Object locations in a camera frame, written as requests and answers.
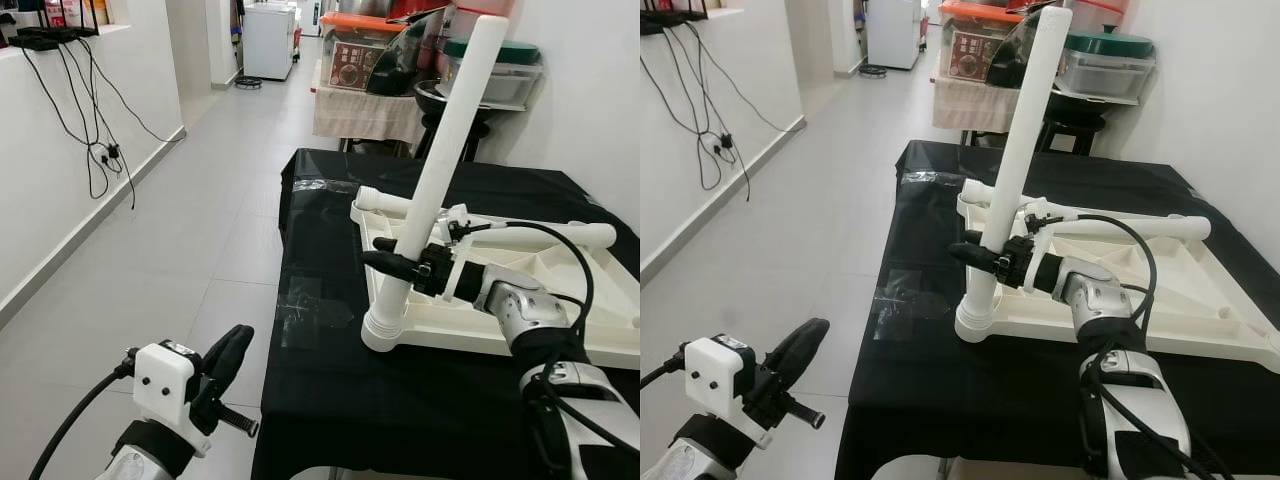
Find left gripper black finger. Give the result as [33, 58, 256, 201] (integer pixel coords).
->
[768, 326, 804, 393]
[203, 330, 236, 396]
[215, 324, 256, 399]
[782, 318, 830, 396]

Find white plastic children table top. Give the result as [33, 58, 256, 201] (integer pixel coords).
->
[955, 190, 1280, 376]
[350, 200, 641, 369]

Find clear tape patch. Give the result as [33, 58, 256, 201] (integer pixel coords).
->
[280, 275, 351, 349]
[872, 268, 936, 321]

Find table with beige cloth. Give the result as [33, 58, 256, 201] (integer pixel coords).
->
[312, 85, 426, 143]
[932, 75, 1031, 133]

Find black tablecloth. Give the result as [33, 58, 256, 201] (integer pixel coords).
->
[250, 148, 641, 480]
[835, 140, 1280, 480]

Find black bag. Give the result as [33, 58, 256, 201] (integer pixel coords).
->
[985, 5, 1051, 91]
[365, 10, 446, 98]

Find box with orange lid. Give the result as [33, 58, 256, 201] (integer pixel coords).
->
[320, 10, 411, 91]
[940, 0, 1026, 83]

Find clear container with green lid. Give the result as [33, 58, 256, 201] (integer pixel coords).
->
[1058, 30, 1159, 101]
[440, 38, 546, 106]

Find white fridge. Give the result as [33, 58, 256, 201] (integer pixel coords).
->
[243, 2, 299, 81]
[865, 0, 926, 71]

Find red translucent container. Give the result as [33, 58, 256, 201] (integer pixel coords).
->
[1065, 0, 1131, 33]
[448, 0, 513, 41]

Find black wifi router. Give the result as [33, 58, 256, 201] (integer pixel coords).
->
[5, 0, 103, 51]
[640, 0, 713, 36]

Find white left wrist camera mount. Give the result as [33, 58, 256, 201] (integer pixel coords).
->
[132, 342, 209, 458]
[683, 335, 761, 449]

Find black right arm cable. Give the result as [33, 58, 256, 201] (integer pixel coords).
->
[470, 220, 641, 480]
[1060, 213, 1236, 480]

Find black wall cables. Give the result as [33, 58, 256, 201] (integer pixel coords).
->
[650, 25, 786, 201]
[20, 40, 169, 211]

